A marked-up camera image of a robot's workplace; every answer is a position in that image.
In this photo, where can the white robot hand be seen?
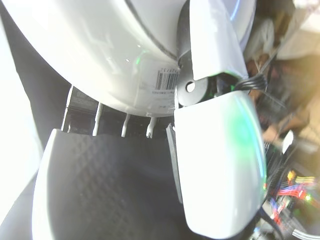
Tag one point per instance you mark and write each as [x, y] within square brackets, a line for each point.
[107, 187]

